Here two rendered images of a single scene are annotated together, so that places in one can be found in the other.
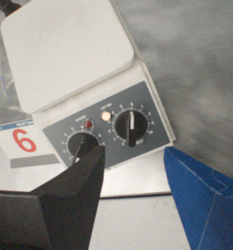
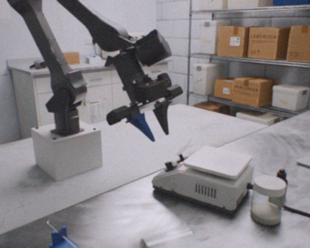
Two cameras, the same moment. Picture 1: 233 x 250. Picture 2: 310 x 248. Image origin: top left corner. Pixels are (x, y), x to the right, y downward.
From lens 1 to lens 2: 66 cm
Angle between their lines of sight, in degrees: 70
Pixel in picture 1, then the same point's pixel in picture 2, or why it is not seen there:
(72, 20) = (218, 162)
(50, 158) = not seen: hidden behind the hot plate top
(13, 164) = not seen: hidden behind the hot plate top
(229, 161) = (123, 193)
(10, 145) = not seen: hidden behind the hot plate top
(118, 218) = (152, 167)
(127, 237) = (144, 165)
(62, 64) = (205, 155)
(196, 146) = (140, 191)
